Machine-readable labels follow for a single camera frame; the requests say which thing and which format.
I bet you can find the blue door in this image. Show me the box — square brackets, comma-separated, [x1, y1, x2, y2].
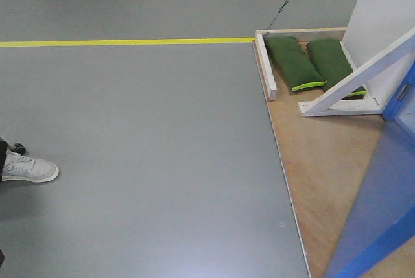
[325, 68, 414, 277]

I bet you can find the white wooden edge rail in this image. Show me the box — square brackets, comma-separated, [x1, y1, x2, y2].
[254, 30, 278, 102]

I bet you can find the white door frame brace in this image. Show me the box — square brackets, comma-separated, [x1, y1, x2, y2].
[298, 29, 414, 117]

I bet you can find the green sandbag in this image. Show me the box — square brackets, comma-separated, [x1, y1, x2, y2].
[306, 38, 353, 92]
[264, 34, 327, 92]

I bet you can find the white wall panel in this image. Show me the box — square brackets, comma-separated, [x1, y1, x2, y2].
[343, 0, 415, 107]

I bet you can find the green sandbag right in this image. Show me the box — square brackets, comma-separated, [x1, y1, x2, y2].
[306, 38, 353, 92]

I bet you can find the wooden base platform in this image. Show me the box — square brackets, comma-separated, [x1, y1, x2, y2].
[252, 27, 386, 278]

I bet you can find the white sneaker front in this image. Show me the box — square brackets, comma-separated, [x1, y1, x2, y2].
[1, 151, 60, 183]

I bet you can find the green sandbag left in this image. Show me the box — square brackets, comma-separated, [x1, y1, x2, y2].
[264, 34, 327, 92]

